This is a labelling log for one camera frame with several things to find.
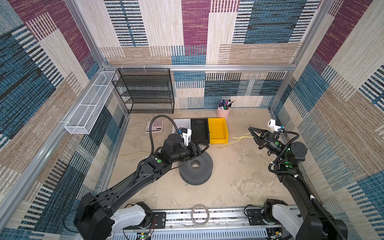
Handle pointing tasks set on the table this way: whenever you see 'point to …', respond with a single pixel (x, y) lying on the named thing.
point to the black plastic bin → (199, 130)
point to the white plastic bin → (183, 123)
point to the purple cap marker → (222, 103)
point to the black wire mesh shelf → (146, 90)
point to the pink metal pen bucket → (222, 113)
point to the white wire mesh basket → (82, 119)
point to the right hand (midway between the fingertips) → (248, 130)
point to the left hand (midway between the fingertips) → (207, 146)
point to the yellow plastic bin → (218, 131)
